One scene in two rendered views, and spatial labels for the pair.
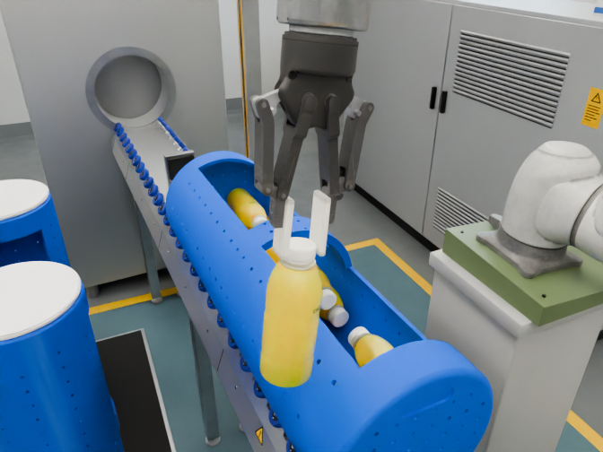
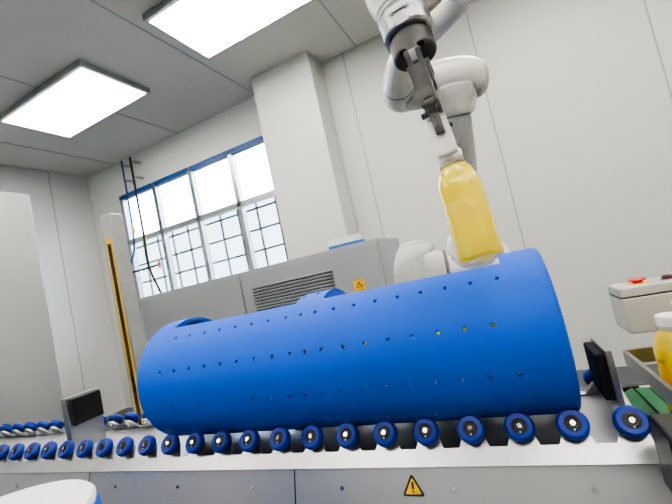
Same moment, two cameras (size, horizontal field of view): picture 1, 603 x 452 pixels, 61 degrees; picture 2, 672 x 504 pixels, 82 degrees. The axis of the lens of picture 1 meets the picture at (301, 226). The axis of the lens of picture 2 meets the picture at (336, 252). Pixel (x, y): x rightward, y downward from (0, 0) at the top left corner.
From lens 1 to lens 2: 0.75 m
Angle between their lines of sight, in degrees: 52
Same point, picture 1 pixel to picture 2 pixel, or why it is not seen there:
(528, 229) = not seen: hidden behind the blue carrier
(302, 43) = (420, 27)
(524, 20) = (294, 263)
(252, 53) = (130, 296)
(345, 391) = (511, 272)
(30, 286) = not seen: outside the picture
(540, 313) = not seen: hidden behind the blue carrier
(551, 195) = (426, 262)
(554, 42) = (318, 267)
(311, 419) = (508, 308)
